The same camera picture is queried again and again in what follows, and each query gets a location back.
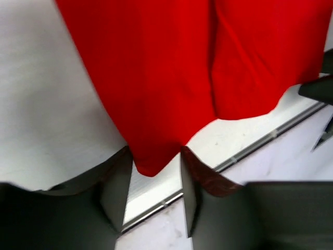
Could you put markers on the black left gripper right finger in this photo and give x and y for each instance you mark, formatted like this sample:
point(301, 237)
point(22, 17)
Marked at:
point(222, 214)

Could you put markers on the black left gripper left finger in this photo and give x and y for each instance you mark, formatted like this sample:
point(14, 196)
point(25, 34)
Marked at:
point(85, 212)

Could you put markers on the red t shirt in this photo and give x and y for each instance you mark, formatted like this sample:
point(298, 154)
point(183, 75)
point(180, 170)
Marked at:
point(163, 70)

